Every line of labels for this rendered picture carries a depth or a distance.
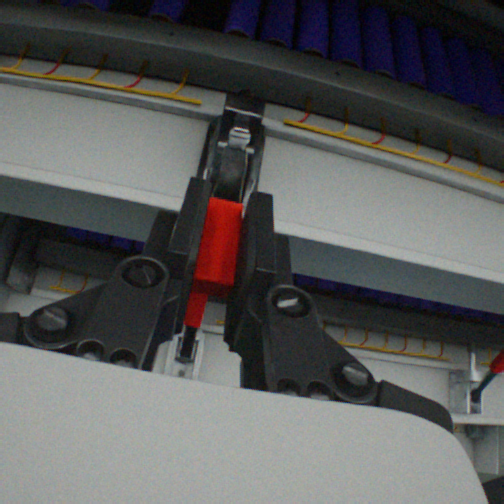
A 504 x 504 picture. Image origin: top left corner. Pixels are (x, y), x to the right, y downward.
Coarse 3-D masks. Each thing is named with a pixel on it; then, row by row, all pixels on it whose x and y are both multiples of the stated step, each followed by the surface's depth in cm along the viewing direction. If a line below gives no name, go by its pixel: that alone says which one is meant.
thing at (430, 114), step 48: (0, 0) 16; (0, 48) 17; (48, 48) 17; (96, 48) 17; (144, 48) 17; (192, 48) 17; (240, 48) 18; (288, 96) 19; (336, 96) 19; (384, 96) 18; (432, 96) 19; (432, 144) 21; (480, 144) 20
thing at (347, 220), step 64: (448, 0) 23; (0, 64) 18; (64, 64) 18; (0, 128) 16; (64, 128) 17; (128, 128) 18; (192, 128) 18; (0, 192) 17; (64, 192) 17; (128, 192) 17; (320, 192) 18; (384, 192) 19; (448, 192) 20; (320, 256) 19; (384, 256) 18; (448, 256) 19
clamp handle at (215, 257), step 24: (240, 144) 15; (240, 168) 15; (216, 192) 14; (240, 192) 14; (216, 216) 13; (240, 216) 13; (216, 240) 12; (216, 264) 11; (192, 288) 11; (216, 288) 11
